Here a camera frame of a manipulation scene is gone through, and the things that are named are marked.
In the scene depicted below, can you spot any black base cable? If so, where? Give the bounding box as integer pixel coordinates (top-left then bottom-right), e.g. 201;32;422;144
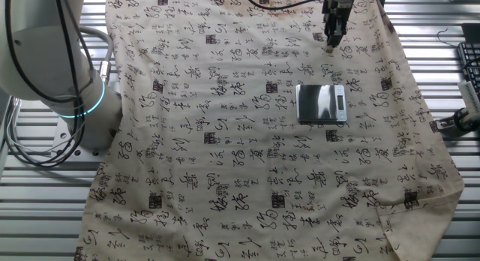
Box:
3;0;95;170

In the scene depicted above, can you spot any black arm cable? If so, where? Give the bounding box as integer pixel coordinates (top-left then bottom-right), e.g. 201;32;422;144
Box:
241;0;328;11

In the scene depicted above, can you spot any black computer keyboard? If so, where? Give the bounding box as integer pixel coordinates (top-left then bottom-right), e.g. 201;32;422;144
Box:
456;41;480;101

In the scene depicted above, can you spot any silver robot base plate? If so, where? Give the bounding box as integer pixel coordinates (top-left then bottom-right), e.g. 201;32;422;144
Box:
50;114;121;161

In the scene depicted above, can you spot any grey cable with brass connector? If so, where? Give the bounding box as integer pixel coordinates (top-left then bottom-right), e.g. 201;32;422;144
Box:
78;25;116;86

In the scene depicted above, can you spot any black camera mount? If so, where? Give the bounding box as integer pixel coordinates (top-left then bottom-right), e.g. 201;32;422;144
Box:
436;107;480;139

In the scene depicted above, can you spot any beige calligraphy print cloth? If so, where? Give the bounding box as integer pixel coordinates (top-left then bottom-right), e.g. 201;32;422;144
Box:
74;0;466;261

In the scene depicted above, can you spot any black box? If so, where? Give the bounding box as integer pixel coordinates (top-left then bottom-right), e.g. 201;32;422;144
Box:
460;22;480;44

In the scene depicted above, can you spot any silver side camera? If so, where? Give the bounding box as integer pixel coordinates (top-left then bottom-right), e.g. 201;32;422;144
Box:
457;79;480;114

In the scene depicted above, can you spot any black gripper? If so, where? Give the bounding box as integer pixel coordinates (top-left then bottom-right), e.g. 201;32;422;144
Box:
321;0;356;50

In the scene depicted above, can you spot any silver digital pocket scale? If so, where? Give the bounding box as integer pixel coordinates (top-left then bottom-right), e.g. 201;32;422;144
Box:
295;83;349;124

